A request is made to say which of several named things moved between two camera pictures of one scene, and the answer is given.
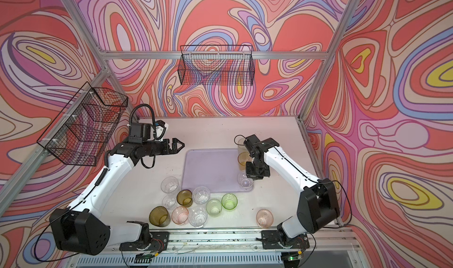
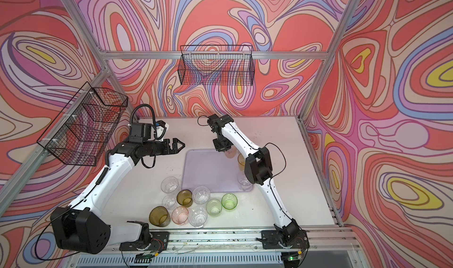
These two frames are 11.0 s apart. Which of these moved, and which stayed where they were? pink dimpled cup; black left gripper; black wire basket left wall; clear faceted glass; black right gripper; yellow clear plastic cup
Moved: black right gripper; pink dimpled cup
Stayed: black wire basket left wall; black left gripper; yellow clear plastic cup; clear faceted glass
